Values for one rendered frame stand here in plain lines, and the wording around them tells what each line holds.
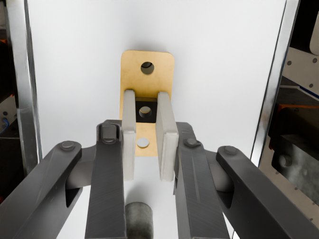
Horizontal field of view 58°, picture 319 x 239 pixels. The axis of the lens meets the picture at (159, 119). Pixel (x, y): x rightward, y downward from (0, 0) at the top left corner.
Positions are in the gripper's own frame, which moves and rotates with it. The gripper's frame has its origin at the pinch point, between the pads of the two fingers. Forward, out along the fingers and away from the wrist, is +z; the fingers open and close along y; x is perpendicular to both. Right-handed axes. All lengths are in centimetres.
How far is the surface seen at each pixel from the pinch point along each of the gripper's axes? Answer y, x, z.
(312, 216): 44, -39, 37
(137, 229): 0.0, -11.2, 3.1
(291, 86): 22.9, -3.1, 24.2
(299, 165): 14.3, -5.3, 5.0
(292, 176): 14.3, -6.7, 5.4
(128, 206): -0.9, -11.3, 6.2
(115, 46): -2.5, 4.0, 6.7
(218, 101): 6.4, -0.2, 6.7
